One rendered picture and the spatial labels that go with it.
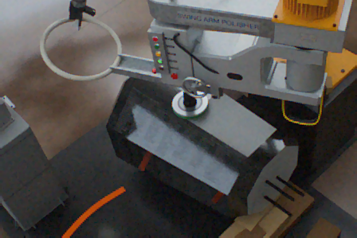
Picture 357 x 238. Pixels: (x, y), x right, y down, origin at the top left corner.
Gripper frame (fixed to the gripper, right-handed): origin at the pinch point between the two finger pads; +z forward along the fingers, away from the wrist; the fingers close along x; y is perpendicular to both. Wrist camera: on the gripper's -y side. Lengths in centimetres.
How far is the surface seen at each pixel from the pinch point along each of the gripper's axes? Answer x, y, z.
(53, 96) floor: -38, 9, 141
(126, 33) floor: -107, -60, 129
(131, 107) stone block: 44, -34, 26
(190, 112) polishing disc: 67, -62, -5
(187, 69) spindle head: 65, -50, -43
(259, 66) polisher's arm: 79, -78, -67
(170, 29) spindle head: 57, -37, -64
